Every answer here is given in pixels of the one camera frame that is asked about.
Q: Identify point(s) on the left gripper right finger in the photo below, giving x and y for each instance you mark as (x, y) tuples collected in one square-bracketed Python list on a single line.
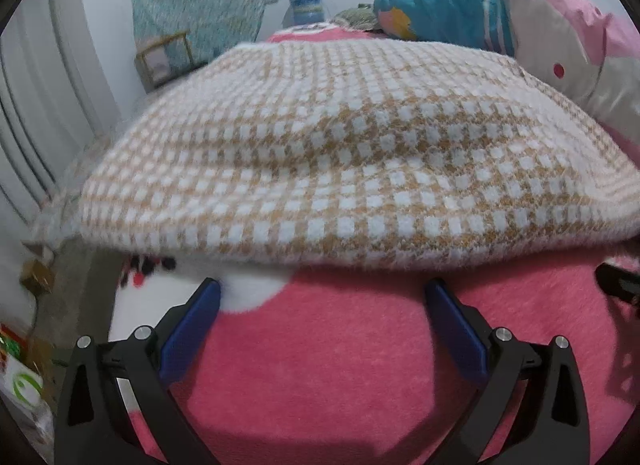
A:
[(530, 407)]

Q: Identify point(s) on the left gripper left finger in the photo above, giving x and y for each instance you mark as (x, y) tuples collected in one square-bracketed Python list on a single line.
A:
[(93, 425)]

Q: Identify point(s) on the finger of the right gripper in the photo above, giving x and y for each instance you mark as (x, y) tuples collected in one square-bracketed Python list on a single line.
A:
[(619, 283)]

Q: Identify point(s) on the beige white houndstooth knit coat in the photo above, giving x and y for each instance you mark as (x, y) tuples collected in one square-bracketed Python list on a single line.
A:
[(353, 153)]

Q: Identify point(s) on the white green printed box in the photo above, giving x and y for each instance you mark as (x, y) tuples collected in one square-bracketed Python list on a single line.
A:
[(22, 387)]

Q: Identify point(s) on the small cardboard box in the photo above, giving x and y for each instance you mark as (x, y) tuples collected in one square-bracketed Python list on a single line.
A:
[(37, 278)]

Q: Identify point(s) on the pink fleece bed blanket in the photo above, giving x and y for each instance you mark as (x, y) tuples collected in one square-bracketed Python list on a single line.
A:
[(341, 366)]

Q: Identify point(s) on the pink white patterned duvet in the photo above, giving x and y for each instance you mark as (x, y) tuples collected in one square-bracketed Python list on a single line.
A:
[(592, 57)]

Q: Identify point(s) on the blue striped pillow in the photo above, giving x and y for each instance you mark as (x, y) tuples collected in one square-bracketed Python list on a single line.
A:
[(480, 24)]

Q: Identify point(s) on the white pleated curtain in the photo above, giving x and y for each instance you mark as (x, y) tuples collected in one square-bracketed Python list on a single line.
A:
[(55, 101)]

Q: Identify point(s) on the grey green crumpled cloth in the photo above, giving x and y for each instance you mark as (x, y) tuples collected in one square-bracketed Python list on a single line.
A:
[(360, 18)]

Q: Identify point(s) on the wooden armchair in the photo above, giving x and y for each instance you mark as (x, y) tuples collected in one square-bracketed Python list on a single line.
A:
[(163, 59)]

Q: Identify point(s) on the blue water jug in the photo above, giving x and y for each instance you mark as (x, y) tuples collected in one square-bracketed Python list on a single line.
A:
[(306, 11)]

